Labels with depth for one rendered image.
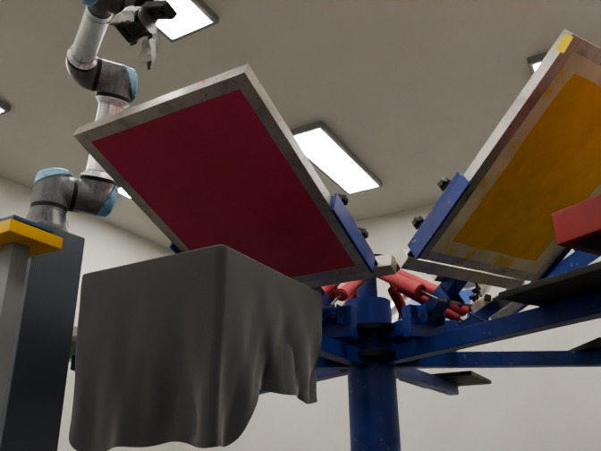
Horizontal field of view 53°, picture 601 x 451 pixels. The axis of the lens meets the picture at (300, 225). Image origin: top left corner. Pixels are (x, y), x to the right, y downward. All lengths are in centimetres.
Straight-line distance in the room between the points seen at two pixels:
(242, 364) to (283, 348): 20
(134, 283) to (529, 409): 464
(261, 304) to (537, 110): 96
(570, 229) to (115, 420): 120
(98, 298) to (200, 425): 45
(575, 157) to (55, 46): 326
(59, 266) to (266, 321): 82
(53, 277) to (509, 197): 144
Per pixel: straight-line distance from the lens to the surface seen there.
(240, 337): 135
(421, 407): 596
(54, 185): 214
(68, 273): 204
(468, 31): 407
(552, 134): 194
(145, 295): 144
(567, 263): 259
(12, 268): 136
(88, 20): 199
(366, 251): 188
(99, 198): 215
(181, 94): 158
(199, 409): 129
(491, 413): 579
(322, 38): 397
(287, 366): 153
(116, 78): 221
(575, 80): 187
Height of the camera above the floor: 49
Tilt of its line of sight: 22 degrees up
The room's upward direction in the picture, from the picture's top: 1 degrees counter-clockwise
